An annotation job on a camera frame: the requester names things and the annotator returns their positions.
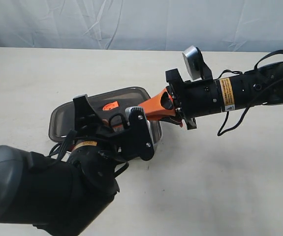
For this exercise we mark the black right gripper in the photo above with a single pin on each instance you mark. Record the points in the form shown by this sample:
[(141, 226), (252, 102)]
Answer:
[(191, 99)]

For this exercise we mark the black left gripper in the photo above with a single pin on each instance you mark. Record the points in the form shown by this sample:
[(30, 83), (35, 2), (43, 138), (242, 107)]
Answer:
[(93, 131)]

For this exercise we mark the dark transparent lunch box lid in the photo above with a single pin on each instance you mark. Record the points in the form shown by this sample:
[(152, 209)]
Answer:
[(105, 105)]

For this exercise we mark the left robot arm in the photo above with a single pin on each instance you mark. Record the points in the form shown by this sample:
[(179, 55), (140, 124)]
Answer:
[(63, 192)]

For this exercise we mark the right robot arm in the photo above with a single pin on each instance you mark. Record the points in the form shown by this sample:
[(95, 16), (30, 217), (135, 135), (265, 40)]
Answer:
[(243, 90)]

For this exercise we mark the steel two-compartment lunch box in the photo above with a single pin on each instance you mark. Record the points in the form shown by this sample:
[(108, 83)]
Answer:
[(153, 142)]

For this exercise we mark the light blue backdrop cloth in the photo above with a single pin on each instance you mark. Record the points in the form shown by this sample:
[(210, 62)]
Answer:
[(164, 25)]

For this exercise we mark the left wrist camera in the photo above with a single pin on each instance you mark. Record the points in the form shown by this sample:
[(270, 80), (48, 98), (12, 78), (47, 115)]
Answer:
[(140, 141)]

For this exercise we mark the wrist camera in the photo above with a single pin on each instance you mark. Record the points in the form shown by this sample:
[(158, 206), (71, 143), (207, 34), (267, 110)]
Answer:
[(140, 141), (195, 64)]

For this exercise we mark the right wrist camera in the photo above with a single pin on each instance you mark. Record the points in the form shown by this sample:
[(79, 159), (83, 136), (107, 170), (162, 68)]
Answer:
[(195, 64)]

